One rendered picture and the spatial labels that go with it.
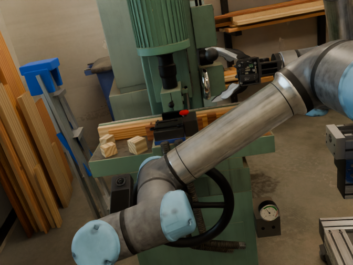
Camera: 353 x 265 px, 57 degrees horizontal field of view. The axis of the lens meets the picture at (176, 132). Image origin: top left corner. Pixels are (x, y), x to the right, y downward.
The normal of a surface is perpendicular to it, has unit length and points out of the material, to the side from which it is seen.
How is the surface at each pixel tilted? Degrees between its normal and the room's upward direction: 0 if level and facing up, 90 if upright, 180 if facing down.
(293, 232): 0
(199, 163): 86
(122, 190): 30
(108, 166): 90
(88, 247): 60
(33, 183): 90
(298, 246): 0
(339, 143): 90
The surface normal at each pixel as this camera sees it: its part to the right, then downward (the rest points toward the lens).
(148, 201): -0.35, -0.86
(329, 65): -0.94, -0.27
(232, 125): -0.33, -0.26
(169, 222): -0.02, -0.04
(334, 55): -0.75, -0.59
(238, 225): -0.02, 0.38
